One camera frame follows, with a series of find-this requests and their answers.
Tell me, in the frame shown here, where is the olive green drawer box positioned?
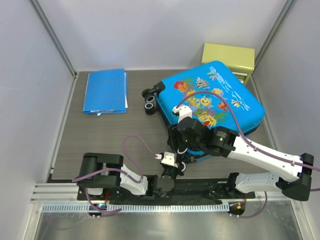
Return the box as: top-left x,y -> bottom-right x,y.
201,42 -> 255,85

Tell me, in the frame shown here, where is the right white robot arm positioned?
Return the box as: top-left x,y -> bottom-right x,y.
172,105 -> 314,202

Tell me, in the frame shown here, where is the blue file folder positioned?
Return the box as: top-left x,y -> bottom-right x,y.
82,68 -> 128,116

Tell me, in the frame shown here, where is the right aluminium frame post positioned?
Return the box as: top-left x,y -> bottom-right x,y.
252,0 -> 297,75

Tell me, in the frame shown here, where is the aluminium frame post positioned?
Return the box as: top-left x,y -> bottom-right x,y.
252,0 -> 297,75
28,0 -> 78,79

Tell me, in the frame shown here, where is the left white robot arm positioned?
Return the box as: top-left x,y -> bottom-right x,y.
72,151 -> 186,200

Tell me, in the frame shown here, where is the left aluminium frame post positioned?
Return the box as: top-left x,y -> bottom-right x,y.
28,0 -> 78,79

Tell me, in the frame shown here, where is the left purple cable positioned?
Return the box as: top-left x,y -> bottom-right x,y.
72,134 -> 160,231

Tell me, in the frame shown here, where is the white slotted cable duct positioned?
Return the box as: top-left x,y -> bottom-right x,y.
41,202 -> 230,214

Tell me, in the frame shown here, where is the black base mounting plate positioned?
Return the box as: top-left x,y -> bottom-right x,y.
90,178 -> 256,206

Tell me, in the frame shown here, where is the blue suitcase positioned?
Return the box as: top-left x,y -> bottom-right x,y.
142,61 -> 265,164

